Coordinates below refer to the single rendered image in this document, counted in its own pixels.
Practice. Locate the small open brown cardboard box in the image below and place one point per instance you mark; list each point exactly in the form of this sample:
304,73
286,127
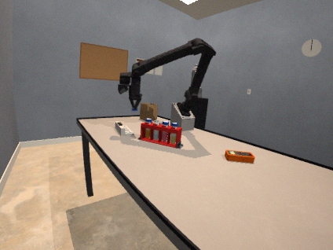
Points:
148,114

